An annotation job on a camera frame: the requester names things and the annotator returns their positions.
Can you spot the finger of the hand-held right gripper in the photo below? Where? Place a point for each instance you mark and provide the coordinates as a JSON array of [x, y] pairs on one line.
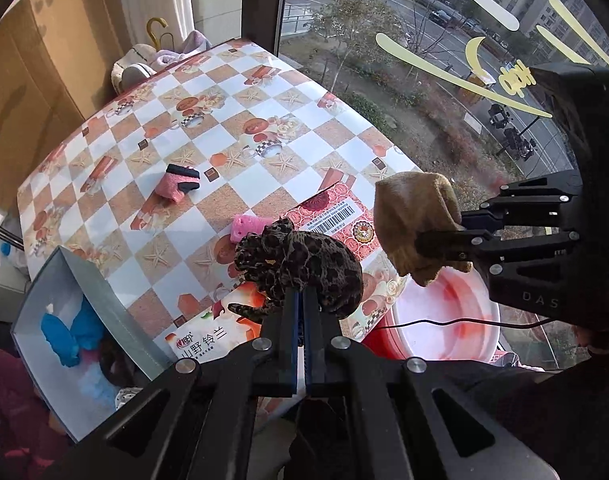
[[524, 207], [484, 245]]

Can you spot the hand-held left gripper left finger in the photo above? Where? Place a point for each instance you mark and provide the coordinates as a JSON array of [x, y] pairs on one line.
[[277, 340]]

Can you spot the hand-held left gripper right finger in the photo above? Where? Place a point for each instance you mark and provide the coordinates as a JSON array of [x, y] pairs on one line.
[[317, 345]]

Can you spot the tan sock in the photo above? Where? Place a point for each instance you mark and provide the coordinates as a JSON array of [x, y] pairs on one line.
[[414, 215]]

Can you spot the leopard print scrunchie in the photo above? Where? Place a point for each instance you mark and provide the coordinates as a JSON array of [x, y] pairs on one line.
[[309, 265]]

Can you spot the white cardboard box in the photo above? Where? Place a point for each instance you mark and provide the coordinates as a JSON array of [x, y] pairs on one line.
[[49, 400]]

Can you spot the white tissue pack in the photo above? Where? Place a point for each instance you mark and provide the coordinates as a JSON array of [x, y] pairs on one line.
[[209, 330]]

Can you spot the red plastic basin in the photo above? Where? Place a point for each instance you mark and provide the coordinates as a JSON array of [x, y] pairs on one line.
[[444, 310]]

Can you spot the small pink foam piece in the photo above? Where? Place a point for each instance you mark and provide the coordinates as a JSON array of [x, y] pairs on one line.
[[247, 227]]

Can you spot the pink and black sock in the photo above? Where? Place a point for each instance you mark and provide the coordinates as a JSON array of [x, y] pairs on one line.
[[177, 182]]

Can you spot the light blue fluffy cloth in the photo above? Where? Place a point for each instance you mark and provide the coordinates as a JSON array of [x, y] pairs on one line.
[[97, 390]]

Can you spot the blue crumpled cloth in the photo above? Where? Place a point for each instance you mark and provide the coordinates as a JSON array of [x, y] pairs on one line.
[[64, 332]]

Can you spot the maroon garment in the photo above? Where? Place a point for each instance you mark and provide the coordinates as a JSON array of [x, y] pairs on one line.
[[14, 410]]

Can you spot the white bottle with blue cap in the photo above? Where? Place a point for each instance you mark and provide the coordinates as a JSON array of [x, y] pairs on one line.
[[9, 252]]

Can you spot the grey cloth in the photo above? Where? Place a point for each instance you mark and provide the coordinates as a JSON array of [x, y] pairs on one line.
[[137, 77]]

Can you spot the pale pink cloth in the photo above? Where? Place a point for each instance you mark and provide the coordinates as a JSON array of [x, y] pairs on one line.
[[184, 50]]

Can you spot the yellow clothes hanger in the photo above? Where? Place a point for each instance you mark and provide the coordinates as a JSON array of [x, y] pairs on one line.
[[157, 30]]

